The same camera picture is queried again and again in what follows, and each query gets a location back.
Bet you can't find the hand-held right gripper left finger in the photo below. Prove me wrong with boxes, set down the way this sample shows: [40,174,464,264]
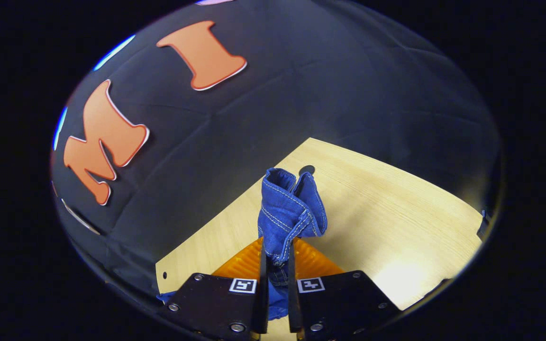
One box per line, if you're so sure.
[159,238,269,338]

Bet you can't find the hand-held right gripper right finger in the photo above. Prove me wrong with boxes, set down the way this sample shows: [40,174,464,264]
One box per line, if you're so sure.
[287,238,401,340]

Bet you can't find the blue denim jeans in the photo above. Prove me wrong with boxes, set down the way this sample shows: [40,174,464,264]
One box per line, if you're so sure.
[157,167,328,321]

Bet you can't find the black backdrop cloth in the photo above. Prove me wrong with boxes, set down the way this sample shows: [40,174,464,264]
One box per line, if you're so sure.
[50,0,502,308]

